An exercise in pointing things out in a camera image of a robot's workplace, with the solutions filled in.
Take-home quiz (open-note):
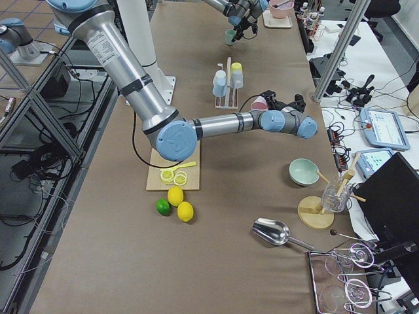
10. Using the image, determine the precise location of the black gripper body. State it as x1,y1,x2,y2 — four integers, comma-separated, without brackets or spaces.
236,18,258,39
261,90,306,113

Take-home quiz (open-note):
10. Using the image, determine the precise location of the green plastic cup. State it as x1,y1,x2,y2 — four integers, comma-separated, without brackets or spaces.
225,29,236,46

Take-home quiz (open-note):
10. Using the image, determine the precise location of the pink plastic cup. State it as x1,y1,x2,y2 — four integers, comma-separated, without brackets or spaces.
250,96,268,111

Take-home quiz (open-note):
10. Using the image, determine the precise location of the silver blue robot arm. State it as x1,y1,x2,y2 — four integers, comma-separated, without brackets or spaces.
204,0,268,42
48,1,318,162

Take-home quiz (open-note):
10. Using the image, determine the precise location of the yellow plastic cup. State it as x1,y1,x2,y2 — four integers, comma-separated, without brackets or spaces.
230,62,243,75

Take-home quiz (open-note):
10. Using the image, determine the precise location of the grey plastic cup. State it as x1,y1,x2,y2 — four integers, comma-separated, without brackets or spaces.
231,70,244,89

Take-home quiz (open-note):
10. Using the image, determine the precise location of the white plastic cup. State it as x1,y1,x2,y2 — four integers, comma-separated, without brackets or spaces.
213,70,227,87

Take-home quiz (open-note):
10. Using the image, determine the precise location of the blue plastic cup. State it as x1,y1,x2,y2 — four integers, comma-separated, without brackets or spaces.
212,84,227,97

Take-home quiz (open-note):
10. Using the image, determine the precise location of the cream plastic tray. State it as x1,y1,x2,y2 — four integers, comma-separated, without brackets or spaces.
263,10,293,29

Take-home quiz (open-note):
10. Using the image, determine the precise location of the pink bowl with ice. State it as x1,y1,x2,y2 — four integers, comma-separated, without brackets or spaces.
268,0,294,19

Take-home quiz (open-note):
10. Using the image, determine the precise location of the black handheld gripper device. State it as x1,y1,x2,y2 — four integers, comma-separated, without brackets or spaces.
341,74,375,108

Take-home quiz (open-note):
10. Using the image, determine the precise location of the green bowl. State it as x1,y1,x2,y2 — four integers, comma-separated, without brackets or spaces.
289,158,319,186

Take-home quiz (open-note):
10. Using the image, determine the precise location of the blue teach pendant tablet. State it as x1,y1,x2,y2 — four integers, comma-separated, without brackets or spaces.
359,108,410,151

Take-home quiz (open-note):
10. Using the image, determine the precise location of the glass mug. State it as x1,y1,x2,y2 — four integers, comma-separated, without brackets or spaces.
321,177,353,213

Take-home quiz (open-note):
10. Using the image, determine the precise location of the wooden mug tree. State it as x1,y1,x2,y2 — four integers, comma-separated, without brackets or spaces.
297,153,366,230

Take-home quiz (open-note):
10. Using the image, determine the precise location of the black monitor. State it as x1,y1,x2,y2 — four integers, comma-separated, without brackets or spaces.
354,152,418,249

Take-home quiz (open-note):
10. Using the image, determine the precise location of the metal scoop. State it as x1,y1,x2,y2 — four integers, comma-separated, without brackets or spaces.
252,217,314,251

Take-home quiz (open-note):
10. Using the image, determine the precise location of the lemon slice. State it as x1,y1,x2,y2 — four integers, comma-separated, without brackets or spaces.
160,169,175,183
173,171,188,186

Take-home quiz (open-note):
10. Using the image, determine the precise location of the yellow plastic knife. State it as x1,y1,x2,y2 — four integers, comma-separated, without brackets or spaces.
160,161,197,171

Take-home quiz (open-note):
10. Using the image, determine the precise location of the whole yellow lemon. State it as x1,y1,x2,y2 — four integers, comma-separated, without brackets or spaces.
177,201,194,222
167,186,184,207

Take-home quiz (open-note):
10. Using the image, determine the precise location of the wooden cutting board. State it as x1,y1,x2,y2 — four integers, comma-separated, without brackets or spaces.
146,142,200,191

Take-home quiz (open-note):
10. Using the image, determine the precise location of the green lime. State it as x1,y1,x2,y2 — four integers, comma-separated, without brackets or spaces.
156,198,172,217

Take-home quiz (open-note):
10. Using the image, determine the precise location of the black bracket stand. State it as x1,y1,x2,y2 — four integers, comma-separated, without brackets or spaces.
308,53,344,96

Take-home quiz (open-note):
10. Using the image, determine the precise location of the white wire cup rack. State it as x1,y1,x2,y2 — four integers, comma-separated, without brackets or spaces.
215,57,239,109

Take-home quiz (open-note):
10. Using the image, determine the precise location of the aluminium frame post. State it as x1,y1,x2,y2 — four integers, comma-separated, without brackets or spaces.
313,0,371,103

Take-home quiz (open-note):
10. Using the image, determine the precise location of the wire glass rack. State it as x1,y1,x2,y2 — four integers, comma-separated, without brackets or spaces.
308,242,392,313

